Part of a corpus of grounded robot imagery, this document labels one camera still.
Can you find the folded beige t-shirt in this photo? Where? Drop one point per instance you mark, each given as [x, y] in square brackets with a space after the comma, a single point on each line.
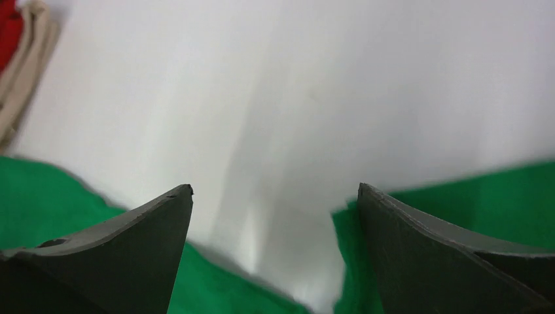
[21, 76]

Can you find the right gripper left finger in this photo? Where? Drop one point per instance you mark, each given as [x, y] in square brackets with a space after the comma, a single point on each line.
[127, 264]

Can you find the green t-shirt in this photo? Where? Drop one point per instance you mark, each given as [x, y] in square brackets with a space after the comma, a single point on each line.
[40, 202]

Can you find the folded red t-shirt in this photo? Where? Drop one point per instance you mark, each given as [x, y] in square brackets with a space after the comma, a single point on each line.
[12, 25]

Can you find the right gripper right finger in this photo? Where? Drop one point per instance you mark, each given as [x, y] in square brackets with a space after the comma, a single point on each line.
[424, 264]

